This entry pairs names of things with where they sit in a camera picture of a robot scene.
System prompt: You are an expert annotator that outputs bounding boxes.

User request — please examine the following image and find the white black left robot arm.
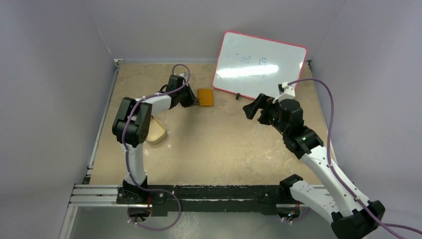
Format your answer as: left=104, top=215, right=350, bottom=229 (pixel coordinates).
left=112, top=74, right=198, bottom=204

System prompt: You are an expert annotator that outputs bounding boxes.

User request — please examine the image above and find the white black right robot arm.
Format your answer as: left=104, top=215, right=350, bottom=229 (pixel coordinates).
left=242, top=94, right=385, bottom=239

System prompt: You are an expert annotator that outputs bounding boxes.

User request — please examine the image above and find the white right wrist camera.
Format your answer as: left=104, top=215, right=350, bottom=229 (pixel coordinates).
left=273, top=82, right=296, bottom=104

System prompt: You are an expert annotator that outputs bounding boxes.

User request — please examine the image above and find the orange leather card holder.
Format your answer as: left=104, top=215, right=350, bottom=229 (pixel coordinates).
left=197, top=88, right=214, bottom=107

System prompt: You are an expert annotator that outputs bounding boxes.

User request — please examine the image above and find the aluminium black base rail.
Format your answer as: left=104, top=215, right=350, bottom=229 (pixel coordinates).
left=67, top=184, right=360, bottom=219

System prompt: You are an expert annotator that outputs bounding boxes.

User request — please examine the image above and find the pink framed whiteboard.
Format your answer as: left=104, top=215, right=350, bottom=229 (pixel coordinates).
left=212, top=31, right=308, bottom=99

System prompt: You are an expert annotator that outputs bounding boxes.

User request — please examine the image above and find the beige oval tray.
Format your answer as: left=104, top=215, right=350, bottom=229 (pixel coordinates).
left=146, top=116, right=167, bottom=144

